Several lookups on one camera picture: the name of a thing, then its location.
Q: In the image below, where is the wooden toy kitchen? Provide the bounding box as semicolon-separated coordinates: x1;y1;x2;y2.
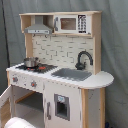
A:
0;10;115;128

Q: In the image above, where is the toy microwave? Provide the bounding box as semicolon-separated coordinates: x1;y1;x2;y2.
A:
54;14;91;34

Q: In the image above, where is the black toy faucet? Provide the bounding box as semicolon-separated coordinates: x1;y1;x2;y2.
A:
75;51;93;70

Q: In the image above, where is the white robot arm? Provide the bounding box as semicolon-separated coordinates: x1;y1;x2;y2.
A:
4;117;36;128

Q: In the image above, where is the grey toy sink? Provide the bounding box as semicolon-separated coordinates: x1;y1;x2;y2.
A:
52;68;92;81

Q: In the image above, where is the grey fabric backdrop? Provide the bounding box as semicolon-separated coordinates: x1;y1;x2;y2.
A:
0;0;128;128

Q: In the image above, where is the right red stove knob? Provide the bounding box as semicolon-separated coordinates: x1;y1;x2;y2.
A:
31;81;37;87

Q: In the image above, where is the white oven door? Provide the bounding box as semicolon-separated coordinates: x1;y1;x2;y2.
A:
0;87;12;128

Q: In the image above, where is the red stove knob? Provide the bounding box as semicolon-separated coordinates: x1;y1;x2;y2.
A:
31;81;37;87
12;76;19;83

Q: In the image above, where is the white cabinet door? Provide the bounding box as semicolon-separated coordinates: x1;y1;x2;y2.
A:
44;82;82;128

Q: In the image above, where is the grey range hood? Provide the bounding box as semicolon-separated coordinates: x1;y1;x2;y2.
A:
24;16;52;34

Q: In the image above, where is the left red stove knob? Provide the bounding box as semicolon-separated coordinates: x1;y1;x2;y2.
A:
12;76;19;83

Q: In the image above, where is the black toy stovetop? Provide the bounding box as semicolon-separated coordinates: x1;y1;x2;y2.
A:
18;64;55;73

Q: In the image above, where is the small metal pot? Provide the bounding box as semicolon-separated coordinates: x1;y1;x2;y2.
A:
24;57;40;68

